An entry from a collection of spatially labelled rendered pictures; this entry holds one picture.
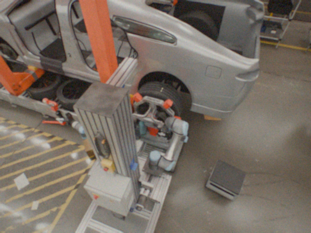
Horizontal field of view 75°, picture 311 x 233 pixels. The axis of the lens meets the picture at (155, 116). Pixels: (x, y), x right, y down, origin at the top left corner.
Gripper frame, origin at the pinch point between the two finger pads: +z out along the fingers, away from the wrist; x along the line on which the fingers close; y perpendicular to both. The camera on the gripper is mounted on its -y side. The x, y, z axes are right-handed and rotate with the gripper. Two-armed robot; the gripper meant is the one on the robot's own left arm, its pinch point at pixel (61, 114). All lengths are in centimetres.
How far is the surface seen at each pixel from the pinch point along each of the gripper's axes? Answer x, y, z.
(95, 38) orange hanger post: 42, -76, -20
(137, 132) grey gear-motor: 84, 78, -39
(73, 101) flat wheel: 65, 65, 77
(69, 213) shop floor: -47, 131, -27
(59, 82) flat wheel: 82, 63, 137
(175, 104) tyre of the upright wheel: 99, 5, -85
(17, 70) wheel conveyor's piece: 73, 87, 266
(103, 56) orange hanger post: 46, -59, -24
